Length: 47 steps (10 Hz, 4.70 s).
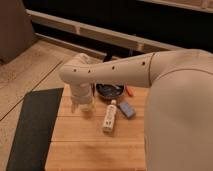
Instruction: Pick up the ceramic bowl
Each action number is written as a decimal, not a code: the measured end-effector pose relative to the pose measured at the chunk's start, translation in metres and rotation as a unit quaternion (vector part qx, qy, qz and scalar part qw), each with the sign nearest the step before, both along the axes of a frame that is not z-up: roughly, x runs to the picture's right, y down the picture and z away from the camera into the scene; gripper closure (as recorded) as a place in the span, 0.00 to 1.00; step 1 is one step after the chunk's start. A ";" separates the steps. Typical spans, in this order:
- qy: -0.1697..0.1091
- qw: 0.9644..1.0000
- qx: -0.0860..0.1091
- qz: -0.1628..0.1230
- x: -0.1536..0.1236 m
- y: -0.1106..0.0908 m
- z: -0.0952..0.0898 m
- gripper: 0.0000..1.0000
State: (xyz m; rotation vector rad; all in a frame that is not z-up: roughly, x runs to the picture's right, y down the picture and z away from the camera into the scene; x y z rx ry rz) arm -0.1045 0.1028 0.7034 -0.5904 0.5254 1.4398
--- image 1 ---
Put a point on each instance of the white plastic bottle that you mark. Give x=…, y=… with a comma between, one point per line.
x=109, y=119

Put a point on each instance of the dark grey floor mat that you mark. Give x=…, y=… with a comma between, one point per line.
x=34, y=130

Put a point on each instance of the beige couch corner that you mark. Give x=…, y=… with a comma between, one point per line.
x=16, y=31

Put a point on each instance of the blue sponge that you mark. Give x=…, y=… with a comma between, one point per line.
x=126, y=109

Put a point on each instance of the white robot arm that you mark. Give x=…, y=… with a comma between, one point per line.
x=178, y=119

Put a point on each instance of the dark ceramic bowl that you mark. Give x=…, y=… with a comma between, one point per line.
x=107, y=91

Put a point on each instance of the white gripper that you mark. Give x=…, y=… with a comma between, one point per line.
x=82, y=97

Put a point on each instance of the orange marker pen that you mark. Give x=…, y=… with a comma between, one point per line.
x=129, y=91

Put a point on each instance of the white wall shelf rail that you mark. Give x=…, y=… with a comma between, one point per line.
x=99, y=34

